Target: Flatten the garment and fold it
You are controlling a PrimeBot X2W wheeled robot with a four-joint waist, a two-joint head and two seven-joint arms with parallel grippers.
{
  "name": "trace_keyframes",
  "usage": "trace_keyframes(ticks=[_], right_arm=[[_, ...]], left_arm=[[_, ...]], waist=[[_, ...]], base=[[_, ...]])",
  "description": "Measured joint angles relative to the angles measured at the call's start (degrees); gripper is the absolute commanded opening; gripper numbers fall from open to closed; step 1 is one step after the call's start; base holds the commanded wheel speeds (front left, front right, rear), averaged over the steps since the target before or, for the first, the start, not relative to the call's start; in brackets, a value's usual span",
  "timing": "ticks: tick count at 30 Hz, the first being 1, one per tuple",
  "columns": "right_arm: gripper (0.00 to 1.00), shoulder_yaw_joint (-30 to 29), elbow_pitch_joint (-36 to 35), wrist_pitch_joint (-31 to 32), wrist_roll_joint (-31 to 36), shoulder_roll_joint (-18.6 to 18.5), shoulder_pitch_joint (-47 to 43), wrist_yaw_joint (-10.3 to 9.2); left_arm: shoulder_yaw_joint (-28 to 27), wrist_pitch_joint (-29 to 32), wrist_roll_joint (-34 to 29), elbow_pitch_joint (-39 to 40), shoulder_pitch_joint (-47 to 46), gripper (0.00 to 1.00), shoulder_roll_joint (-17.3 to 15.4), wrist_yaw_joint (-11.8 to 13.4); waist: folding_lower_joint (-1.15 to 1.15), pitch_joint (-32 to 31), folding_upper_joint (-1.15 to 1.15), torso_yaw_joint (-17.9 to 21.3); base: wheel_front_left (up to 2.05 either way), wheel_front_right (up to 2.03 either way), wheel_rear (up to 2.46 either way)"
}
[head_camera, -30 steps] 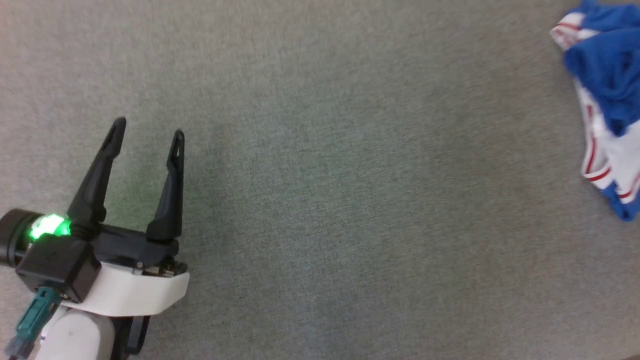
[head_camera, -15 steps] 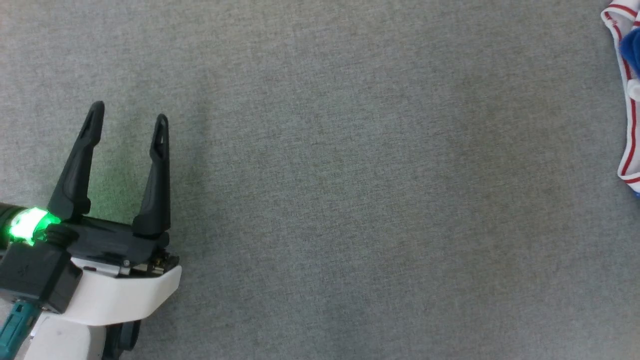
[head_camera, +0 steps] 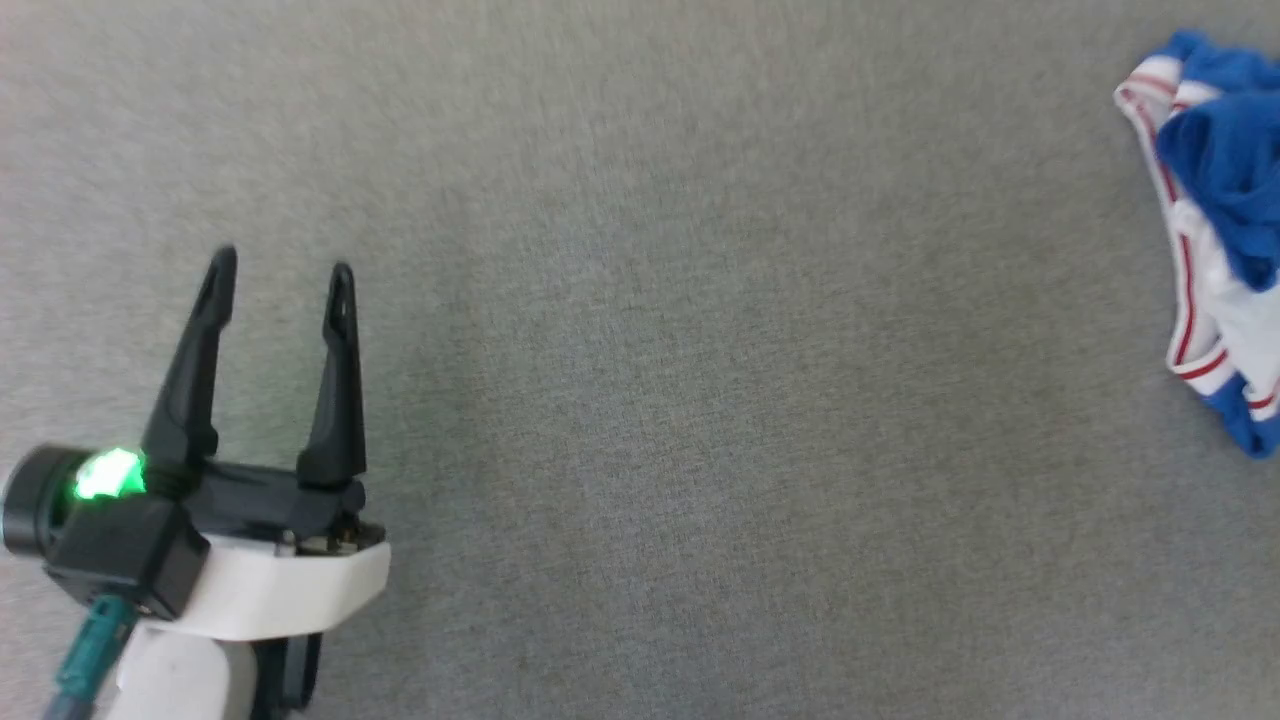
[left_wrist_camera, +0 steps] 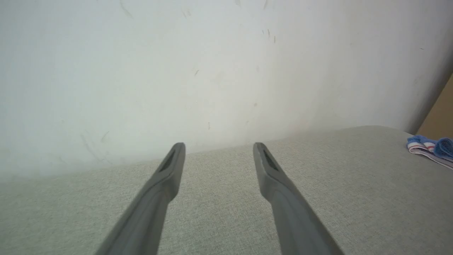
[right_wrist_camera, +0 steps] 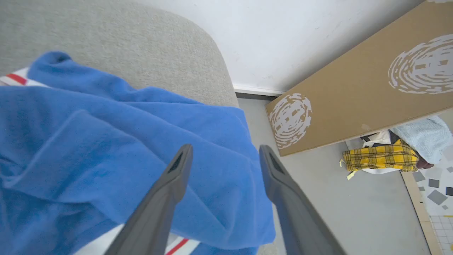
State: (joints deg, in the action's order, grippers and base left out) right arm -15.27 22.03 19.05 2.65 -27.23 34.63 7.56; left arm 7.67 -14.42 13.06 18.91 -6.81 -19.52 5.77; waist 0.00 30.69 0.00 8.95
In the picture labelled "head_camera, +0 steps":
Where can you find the light grey fabric sofa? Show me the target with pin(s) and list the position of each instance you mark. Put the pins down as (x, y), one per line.
(700, 400)

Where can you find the blue white red-striped garment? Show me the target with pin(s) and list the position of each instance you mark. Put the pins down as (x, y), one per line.
(1230, 170)

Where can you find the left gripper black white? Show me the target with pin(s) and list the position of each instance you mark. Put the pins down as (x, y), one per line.
(290, 580)

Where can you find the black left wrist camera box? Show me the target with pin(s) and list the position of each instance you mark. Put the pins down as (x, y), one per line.
(120, 550)

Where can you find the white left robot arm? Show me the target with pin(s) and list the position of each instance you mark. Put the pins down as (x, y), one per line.
(180, 680)

